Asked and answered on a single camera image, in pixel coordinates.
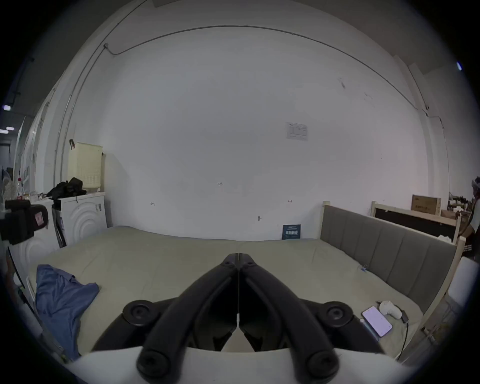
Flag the blue shirt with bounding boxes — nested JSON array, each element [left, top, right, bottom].
[[35, 264, 100, 361]]

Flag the grey padded headboard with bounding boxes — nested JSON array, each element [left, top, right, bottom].
[[319, 201, 466, 324]]

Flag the thin dark cable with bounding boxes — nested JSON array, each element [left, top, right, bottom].
[[397, 310, 411, 361]]

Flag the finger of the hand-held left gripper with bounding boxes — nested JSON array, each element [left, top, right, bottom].
[[0, 199, 50, 246]]

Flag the bed with beige sheet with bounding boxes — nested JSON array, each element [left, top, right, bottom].
[[26, 225, 425, 361]]

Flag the brown carton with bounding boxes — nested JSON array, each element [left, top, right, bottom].
[[410, 194, 442, 217]]

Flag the smartphone with lit screen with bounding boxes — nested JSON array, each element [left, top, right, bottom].
[[361, 305, 394, 338]]

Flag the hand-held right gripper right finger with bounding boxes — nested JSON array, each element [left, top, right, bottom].
[[239, 253, 384, 382]]

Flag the white paper notice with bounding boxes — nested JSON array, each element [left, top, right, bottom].
[[286, 121, 309, 142]]

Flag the wooden frame with black panel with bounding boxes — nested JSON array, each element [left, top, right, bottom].
[[370, 200, 463, 244]]

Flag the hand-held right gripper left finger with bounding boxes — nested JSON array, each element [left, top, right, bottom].
[[92, 253, 240, 382]]

